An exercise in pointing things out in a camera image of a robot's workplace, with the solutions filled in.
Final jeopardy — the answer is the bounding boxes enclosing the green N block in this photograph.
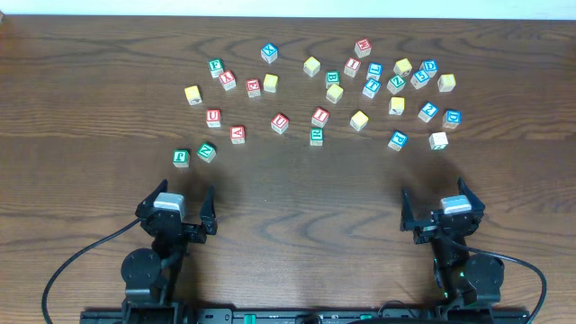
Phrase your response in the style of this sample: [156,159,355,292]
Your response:
[197,142,217,163]

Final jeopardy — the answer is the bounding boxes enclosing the green F block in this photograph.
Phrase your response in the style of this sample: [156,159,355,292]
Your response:
[208,58,224,78]

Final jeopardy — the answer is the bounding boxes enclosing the red U block centre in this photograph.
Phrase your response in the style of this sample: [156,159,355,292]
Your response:
[271,112,290,135]

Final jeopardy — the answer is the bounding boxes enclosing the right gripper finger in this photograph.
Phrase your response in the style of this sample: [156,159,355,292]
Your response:
[400,188,415,231]
[457,177,485,212]

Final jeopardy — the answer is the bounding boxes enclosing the red u block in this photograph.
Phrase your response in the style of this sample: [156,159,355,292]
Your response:
[206,109,221,128]
[271,112,290,135]

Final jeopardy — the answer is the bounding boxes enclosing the blue D block upper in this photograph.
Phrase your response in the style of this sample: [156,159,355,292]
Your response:
[419,59,438,78]

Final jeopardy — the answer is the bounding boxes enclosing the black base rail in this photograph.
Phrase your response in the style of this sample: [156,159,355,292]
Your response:
[79,308,528,324]

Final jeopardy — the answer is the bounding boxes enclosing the green J block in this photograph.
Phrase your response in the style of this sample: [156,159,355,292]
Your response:
[172,149,190,168]

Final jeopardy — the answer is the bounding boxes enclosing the blue T block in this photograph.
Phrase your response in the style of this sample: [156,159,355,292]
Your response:
[363,78,382,99]

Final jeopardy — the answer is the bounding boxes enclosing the yellow B block right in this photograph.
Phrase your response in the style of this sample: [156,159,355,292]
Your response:
[437,74,456,93]

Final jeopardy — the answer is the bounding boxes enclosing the blue X block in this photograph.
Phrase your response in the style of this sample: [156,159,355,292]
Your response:
[260,43,278,64]

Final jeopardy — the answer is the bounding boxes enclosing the blue 5 block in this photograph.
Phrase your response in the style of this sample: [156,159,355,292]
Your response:
[410,70,430,89]

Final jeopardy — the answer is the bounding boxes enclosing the yellow block beside E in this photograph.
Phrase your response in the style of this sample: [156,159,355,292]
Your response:
[264,74,279,93]

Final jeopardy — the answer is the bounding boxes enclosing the green R block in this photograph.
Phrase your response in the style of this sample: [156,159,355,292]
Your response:
[310,128,324,147]

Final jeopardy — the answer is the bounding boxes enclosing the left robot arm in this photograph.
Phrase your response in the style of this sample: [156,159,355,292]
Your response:
[121,180,218,324]

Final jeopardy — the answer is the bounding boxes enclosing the blue 2 block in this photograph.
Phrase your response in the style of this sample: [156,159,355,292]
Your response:
[418,102,438,122]

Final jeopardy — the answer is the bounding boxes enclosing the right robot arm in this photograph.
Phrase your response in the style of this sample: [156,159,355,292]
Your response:
[400,179,505,323]

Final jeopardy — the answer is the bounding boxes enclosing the green B block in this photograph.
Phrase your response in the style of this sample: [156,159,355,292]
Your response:
[325,70,340,88]

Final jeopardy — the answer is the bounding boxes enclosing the yellow O block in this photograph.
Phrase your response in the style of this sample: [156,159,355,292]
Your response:
[393,58,412,77]

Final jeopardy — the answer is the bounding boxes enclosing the red Y block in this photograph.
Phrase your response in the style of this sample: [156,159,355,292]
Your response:
[219,70,237,91]

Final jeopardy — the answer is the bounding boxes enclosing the blue d block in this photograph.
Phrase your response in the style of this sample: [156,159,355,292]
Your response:
[442,110,462,129]
[419,59,438,78]

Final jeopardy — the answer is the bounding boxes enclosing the yellow block centre right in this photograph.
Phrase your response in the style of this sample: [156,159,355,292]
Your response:
[350,110,369,131]

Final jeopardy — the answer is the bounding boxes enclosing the red i block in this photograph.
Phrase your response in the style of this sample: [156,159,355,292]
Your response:
[310,107,329,128]
[344,58,361,77]

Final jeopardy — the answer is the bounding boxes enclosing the yellow block below B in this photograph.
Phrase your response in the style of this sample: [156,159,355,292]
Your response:
[326,84,344,104]

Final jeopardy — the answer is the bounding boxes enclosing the plain wood 7 block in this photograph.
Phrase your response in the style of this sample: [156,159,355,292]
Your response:
[428,132,448,150]

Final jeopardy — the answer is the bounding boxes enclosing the blue L block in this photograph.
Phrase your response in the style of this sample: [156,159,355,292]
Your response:
[366,62,383,81]

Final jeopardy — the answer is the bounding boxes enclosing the yellow hammer block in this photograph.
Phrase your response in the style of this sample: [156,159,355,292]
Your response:
[389,96,405,115]

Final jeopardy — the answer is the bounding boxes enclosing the red E block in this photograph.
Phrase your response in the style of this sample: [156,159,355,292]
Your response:
[246,78,261,98]

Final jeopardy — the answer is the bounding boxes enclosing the red A block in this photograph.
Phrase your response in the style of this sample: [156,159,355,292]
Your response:
[230,125,246,144]

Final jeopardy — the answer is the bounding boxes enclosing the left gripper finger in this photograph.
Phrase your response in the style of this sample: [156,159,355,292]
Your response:
[136,179,167,212]
[199,186,218,228]

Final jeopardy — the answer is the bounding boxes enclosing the green Z block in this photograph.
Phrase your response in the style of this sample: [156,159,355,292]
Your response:
[387,75,406,95]

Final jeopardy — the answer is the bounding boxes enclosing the blue P block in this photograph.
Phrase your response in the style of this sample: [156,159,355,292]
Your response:
[388,130,408,151]

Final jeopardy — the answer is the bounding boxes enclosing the red U block left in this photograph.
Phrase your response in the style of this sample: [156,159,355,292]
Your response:
[206,109,221,128]

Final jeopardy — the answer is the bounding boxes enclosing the blue D block lower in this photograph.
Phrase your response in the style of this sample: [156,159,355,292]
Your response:
[442,110,462,129]

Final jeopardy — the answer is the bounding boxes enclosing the yellow block far left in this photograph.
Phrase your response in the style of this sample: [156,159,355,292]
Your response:
[184,85,202,105]

